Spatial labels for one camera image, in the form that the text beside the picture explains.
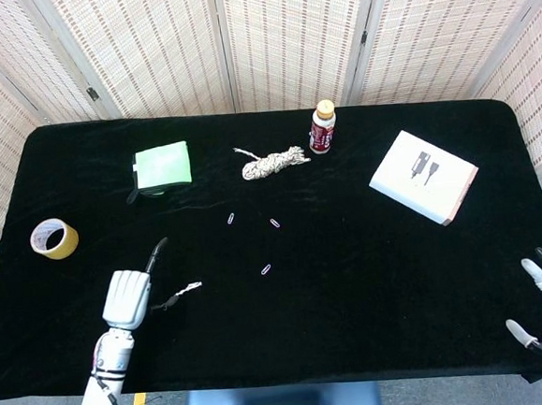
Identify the white cardboard box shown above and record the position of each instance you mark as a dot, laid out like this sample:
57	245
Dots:
419	177

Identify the yellow tape roll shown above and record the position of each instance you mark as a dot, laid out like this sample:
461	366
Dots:
65	244

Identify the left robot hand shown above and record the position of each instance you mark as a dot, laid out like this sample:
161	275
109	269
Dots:
126	298

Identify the metal screen hinge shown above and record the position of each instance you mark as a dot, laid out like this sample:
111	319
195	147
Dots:
92	93
364	36

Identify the black velvet tablecloth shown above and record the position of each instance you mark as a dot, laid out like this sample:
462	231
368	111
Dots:
354	308

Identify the red label drink bottle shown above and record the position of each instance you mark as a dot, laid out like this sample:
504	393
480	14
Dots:
323	135

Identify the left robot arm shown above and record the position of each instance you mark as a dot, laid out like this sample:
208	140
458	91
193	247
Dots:
106	375

